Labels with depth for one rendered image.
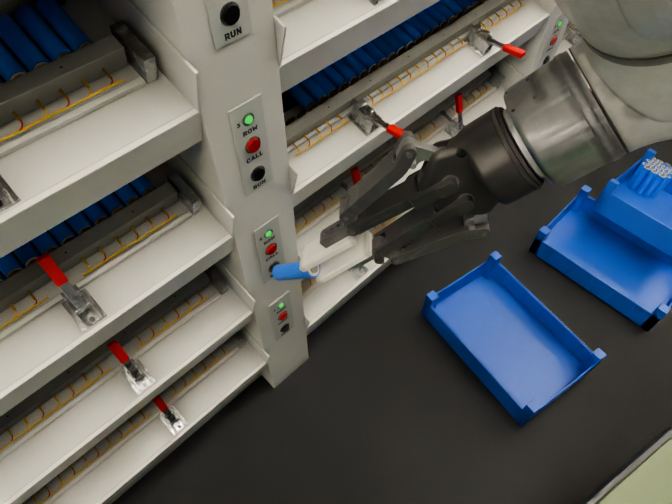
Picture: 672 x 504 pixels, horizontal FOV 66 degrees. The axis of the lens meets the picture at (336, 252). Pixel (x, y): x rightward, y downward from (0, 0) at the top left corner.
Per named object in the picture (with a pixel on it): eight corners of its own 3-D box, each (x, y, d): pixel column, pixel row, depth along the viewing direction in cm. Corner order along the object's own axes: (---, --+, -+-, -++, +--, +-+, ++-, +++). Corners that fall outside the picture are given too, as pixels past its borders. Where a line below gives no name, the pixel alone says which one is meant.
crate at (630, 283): (689, 276, 119) (709, 256, 113) (647, 332, 111) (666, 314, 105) (573, 205, 132) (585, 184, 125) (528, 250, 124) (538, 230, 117)
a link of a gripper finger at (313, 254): (358, 243, 49) (353, 239, 48) (303, 273, 52) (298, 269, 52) (358, 221, 51) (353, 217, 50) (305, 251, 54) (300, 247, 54)
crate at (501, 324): (591, 371, 106) (607, 354, 99) (521, 427, 99) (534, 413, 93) (487, 269, 120) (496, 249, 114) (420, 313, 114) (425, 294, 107)
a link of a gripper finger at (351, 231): (462, 191, 43) (454, 180, 42) (351, 243, 48) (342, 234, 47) (456, 162, 46) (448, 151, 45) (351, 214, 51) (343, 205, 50)
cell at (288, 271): (285, 264, 58) (321, 259, 54) (285, 280, 58) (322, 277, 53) (271, 264, 57) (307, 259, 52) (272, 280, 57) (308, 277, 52)
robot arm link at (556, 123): (554, 28, 39) (484, 76, 42) (590, 92, 33) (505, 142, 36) (601, 109, 44) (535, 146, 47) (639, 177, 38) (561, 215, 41)
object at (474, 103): (509, 115, 110) (545, 69, 98) (296, 284, 86) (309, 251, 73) (441, 53, 114) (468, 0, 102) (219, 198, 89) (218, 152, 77)
